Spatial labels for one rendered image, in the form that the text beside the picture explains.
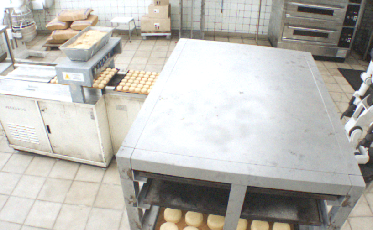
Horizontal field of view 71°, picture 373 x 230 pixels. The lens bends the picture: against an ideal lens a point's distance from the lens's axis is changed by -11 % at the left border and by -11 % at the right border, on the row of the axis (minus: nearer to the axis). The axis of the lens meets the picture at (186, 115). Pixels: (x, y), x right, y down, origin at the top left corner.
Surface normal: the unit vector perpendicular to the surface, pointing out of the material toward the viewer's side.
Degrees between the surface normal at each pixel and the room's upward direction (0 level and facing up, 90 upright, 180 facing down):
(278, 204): 0
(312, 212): 0
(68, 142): 90
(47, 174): 0
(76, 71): 90
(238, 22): 90
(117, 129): 90
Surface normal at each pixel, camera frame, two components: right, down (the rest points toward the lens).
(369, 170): 0.02, -0.82
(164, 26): 0.04, 0.57
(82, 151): -0.18, 0.56
